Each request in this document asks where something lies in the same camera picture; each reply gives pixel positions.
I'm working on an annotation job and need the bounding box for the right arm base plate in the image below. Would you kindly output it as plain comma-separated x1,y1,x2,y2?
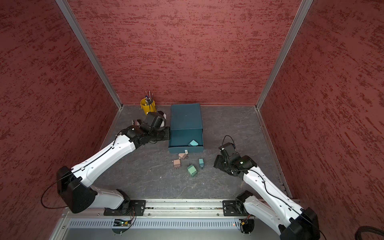
222,200,249,217

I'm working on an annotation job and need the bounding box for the green plug large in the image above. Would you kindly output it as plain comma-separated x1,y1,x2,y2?
187,165,198,177

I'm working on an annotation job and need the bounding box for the yellow pen cup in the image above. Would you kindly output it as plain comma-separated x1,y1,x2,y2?
140,98,157,115

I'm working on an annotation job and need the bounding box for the aluminium front rail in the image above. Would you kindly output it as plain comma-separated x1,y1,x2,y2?
61,199,246,220

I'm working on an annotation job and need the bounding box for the pink plug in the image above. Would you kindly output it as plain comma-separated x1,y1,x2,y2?
179,153,188,160
173,159,181,169

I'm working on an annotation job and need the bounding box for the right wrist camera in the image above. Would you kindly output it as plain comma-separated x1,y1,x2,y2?
219,143,241,165

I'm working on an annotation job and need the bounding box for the teal drawer cabinet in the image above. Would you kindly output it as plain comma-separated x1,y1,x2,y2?
168,104,204,154

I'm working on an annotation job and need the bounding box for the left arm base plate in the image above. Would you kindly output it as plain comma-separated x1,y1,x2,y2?
104,200,147,217

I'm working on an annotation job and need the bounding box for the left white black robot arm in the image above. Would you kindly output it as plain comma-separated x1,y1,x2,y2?
57,126,171,215

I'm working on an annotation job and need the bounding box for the teal plug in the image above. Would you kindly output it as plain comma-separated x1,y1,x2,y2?
199,158,205,169
189,140,199,147

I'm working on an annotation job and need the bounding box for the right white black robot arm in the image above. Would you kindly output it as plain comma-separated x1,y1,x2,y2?
214,155,321,240

